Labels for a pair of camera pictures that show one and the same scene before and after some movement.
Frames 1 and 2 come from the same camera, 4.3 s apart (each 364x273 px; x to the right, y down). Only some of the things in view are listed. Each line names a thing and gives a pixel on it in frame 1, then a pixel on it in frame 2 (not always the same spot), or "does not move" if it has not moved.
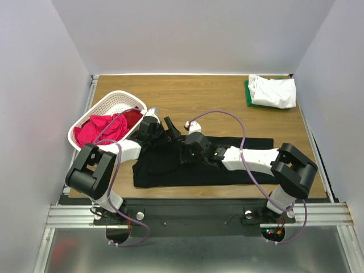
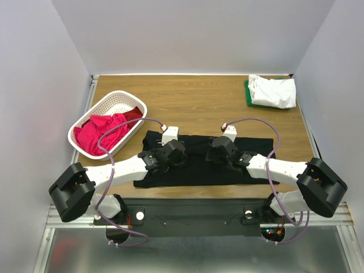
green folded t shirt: x=248 y=98 does not move
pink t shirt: x=88 y=133 does not move
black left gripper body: x=158 y=133 → x=179 y=161
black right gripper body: x=183 y=153 → x=214 y=156
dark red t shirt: x=132 y=118 does not move
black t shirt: x=164 y=167 does not move
